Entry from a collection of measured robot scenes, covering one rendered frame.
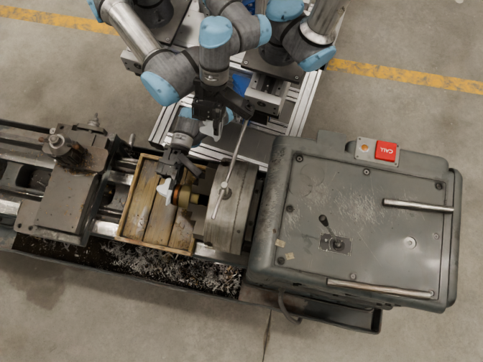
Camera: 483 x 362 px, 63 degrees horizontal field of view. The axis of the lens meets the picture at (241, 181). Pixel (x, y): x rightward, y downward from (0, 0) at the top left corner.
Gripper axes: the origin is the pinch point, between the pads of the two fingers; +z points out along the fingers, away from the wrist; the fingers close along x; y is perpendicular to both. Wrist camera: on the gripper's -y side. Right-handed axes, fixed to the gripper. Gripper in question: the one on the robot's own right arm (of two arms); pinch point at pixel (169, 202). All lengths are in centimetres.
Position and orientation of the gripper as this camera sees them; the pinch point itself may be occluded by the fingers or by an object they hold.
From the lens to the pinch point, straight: 138.0
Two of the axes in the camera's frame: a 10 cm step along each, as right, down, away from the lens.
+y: -9.7, -2.2, 0.7
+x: -0.1, -3.0, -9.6
